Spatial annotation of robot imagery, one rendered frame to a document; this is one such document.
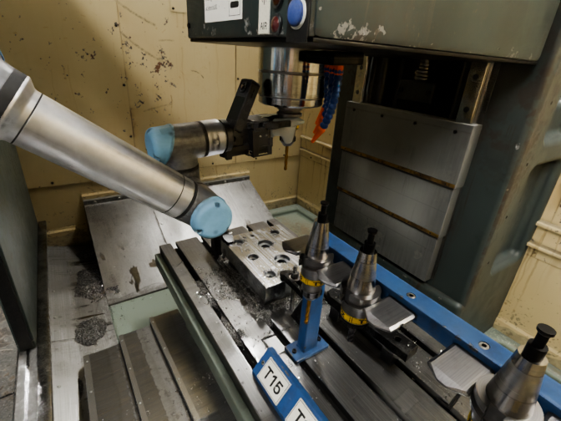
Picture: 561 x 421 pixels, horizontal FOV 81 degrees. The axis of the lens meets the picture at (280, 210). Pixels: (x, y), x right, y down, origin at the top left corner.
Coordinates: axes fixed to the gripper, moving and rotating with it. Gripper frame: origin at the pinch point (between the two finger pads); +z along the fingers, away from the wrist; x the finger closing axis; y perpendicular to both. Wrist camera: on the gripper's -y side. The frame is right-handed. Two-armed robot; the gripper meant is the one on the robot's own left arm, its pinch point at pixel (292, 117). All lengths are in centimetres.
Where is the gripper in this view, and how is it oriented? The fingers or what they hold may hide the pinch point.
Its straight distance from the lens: 85.0
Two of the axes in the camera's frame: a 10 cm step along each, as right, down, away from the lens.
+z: 8.1, -2.5, 5.3
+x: 5.9, 3.7, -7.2
